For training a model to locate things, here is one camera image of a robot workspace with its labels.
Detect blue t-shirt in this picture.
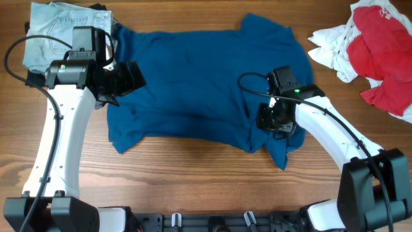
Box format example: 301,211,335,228
107,14,314,169

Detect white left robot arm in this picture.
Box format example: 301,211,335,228
3,59,145,231

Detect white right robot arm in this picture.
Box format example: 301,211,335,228
257,66,411,231

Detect black folded garment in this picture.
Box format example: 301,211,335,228
24,3,107,87

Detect light blue folded jeans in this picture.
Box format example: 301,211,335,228
22,1,113,74

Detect white garment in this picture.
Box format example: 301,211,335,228
308,0,411,122

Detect red garment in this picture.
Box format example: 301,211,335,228
346,5,411,116

